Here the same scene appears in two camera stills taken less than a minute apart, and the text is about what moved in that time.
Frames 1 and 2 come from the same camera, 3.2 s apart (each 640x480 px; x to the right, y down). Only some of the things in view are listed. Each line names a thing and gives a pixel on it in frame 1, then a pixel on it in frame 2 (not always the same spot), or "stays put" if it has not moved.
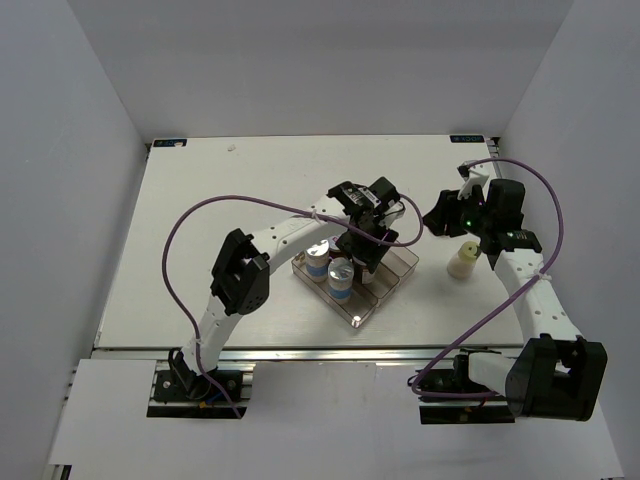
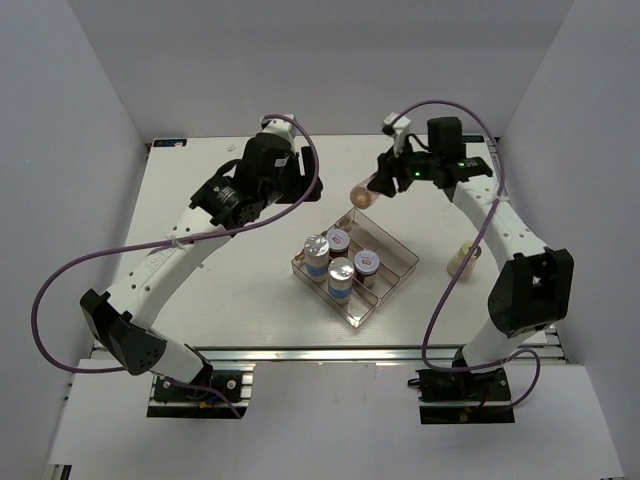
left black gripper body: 363,248 to 301,183
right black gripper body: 473,217 to 409,167
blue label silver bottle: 340,279 stays put
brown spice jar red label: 362,275 stays put
